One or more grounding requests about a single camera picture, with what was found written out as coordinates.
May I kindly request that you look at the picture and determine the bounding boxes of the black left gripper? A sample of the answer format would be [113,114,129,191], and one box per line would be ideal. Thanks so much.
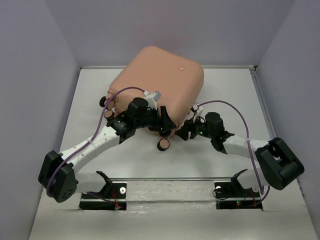
[134,106,177,132]

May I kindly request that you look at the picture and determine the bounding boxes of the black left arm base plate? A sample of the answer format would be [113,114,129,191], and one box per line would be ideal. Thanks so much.
[78,181,127,211]

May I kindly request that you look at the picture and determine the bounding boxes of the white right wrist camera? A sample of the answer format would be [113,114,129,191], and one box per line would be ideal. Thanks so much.
[191,103,204,119]

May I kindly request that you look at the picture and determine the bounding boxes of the aluminium table rail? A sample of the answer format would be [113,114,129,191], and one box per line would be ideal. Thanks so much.
[111,177,231,182]

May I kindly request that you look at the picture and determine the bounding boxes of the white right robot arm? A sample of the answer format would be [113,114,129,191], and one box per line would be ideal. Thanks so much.
[175,112,305,196]

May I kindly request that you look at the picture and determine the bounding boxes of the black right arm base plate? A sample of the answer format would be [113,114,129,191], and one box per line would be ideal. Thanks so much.
[212,181,263,210]

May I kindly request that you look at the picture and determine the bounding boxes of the pink hard-shell suitcase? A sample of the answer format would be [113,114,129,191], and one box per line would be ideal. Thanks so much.
[105,46,204,140]

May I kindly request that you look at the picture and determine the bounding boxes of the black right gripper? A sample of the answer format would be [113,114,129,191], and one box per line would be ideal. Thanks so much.
[174,114,214,141]

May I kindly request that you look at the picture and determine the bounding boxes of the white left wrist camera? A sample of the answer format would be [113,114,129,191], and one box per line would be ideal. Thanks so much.
[142,90,162,109]

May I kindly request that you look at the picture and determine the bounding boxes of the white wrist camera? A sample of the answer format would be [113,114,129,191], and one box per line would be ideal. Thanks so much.
[191,103,204,119]
[142,90,162,109]

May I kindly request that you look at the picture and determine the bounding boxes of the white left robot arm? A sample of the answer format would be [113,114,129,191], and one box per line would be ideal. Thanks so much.
[38,97,177,203]

